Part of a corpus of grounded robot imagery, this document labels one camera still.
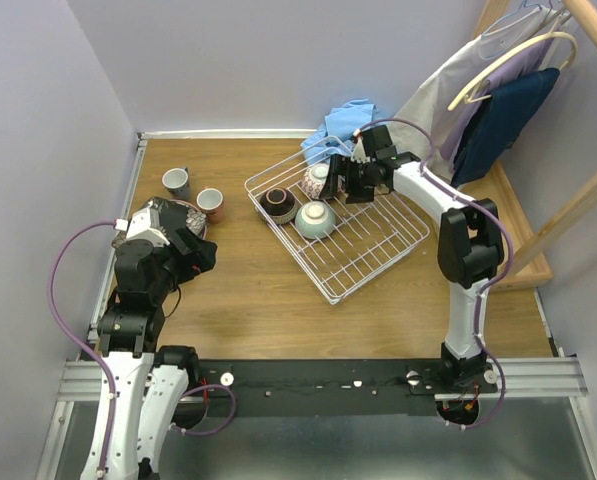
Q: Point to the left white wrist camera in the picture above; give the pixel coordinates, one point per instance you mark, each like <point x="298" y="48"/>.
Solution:
<point x="143" y="225"/>

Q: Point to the pink mug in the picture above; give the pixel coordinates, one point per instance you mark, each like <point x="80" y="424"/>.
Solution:
<point x="211" y="202"/>

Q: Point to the blue wire hanger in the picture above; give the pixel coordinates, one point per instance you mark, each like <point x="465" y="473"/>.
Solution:
<point x="512" y="29"/>

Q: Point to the light blue cloth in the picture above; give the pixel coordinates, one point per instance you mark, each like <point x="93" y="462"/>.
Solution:
<point x="334" y="135"/>

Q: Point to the dark brown bowl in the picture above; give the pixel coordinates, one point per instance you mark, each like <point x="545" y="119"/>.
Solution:
<point x="279" y="204"/>

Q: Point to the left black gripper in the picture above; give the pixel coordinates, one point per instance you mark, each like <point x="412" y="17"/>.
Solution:
<point x="189" y="244"/>

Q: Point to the grey mug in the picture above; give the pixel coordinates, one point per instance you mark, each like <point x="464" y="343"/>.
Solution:
<point x="176" y="182"/>

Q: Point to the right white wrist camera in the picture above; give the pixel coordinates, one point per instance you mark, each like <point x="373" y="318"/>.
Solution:
<point x="374" y="144"/>

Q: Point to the wooden clothes rack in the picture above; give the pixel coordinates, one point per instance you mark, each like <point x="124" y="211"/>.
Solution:
<point x="547" y="183"/>

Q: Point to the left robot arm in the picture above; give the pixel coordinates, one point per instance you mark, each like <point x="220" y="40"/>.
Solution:
<point x="142" y="381"/>

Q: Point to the navy blue garment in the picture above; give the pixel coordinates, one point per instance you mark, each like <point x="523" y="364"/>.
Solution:
<point x="498" y="122"/>

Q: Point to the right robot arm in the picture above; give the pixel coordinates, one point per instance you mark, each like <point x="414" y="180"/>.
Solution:
<point x="469" y="250"/>

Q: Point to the red white patterned bowl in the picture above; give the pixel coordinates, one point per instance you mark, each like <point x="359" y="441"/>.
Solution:
<point x="314" y="180"/>

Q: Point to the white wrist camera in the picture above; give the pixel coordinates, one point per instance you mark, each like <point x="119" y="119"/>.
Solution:
<point x="143" y="225"/>
<point x="374" y="144"/>

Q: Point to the white t-shirt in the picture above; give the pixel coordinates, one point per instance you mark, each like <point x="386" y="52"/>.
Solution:
<point x="427" y="108"/>

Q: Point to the cream clothes hanger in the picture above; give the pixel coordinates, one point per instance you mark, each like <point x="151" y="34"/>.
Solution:
<point x="523" y="53"/>

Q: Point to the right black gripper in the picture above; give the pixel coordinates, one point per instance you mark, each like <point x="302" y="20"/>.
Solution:
<point x="342" y="166"/>

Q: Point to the black square plate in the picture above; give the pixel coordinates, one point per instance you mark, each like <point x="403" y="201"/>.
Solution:
<point x="175" y="214"/>

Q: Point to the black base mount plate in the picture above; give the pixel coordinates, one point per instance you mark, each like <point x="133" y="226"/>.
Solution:
<point x="342" y="387"/>

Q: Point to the grey clothes hanger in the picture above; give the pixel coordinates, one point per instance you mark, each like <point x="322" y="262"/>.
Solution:
<point x="555" y="20"/>

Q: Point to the white wire dish rack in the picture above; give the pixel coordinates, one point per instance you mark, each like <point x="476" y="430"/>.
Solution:
<point x="366" y="240"/>

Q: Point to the light green ribbed bowl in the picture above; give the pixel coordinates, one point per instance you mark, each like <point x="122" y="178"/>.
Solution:
<point x="315" y="220"/>

